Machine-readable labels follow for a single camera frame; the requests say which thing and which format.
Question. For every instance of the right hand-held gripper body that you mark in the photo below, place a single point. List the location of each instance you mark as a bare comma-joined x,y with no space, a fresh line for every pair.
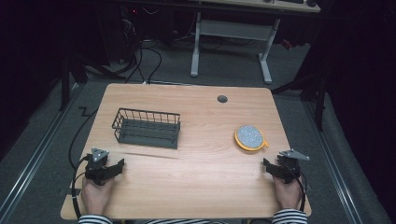
291,165

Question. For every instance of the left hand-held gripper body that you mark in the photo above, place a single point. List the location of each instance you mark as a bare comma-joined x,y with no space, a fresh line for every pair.
97,165

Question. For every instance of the person's right hand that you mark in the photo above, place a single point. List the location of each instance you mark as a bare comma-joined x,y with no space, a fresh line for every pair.
288,194

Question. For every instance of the person's left hand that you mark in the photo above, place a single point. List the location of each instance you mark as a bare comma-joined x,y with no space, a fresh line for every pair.
96,196

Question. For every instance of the round yellow grey sponge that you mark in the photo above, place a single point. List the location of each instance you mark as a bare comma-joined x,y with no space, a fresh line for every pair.
250,137

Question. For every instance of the person's right striped sleeve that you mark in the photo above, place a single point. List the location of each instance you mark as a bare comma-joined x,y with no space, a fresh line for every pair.
290,216

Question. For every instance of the person's striped sleeve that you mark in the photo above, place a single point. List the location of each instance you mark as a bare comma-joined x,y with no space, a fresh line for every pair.
290,216
95,219

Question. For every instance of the person's left striped sleeve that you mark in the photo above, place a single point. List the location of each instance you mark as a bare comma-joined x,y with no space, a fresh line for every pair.
95,219

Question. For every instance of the dark metal stand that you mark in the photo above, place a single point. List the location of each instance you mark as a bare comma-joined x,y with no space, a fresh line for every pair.
320,96
65,84

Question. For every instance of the black table grommet hole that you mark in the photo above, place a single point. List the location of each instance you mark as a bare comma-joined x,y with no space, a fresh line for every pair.
222,99

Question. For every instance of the person's striped shirt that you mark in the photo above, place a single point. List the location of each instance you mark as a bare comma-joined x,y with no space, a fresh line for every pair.
186,221

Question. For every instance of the metal floor rail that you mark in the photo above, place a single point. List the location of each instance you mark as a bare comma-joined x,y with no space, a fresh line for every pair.
336,165
34,161

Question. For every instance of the white frame desk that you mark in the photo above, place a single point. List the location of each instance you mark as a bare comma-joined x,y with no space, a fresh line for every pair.
233,29

